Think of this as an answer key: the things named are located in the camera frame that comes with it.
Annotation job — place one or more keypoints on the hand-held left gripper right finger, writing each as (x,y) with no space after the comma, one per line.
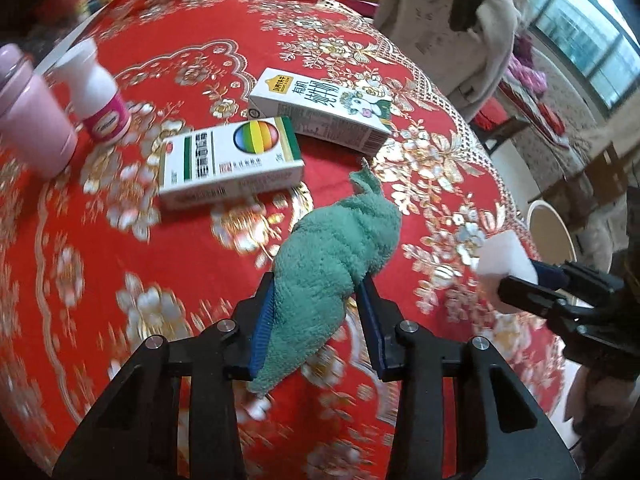
(372,332)

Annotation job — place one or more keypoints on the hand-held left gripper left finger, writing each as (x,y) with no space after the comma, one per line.
(262,332)

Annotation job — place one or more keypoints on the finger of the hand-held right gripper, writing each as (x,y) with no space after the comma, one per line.
(550,272)
(530,294)

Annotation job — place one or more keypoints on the white sponge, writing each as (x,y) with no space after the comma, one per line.
(505,265)

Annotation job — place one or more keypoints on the cream plastic bucket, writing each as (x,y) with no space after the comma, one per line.
(550,225)

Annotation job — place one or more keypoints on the green towel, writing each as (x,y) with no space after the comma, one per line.
(340,260)

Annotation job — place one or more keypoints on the white crumpled tissue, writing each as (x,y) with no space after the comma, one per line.
(255,407)

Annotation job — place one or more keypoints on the brown wooden chair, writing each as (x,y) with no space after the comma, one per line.
(595,175)

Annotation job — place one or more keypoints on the red gold floral tablecloth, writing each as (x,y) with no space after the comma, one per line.
(150,285)

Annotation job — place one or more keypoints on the small dark wooden chair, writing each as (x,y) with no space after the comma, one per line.
(505,135)

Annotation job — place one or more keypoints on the floral covered sofa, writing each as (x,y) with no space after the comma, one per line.
(565,125)

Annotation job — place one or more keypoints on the red seat cushion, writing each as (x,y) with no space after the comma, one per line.
(492,115)

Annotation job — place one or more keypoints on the white green medicine box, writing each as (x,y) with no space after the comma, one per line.
(230,160)

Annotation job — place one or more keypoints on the pink blanket pile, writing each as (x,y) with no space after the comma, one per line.
(527,65)

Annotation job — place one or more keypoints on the white milk carton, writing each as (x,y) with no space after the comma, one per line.
(320,105)

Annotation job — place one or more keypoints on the barred window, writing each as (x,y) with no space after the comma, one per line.
(590,40)

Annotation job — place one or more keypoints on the grey white coat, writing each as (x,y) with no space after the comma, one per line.
(450,50)

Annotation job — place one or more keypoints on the white spray bottle pink label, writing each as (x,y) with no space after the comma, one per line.
(97,95)

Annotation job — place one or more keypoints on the pink cup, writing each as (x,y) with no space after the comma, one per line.
(32,115)

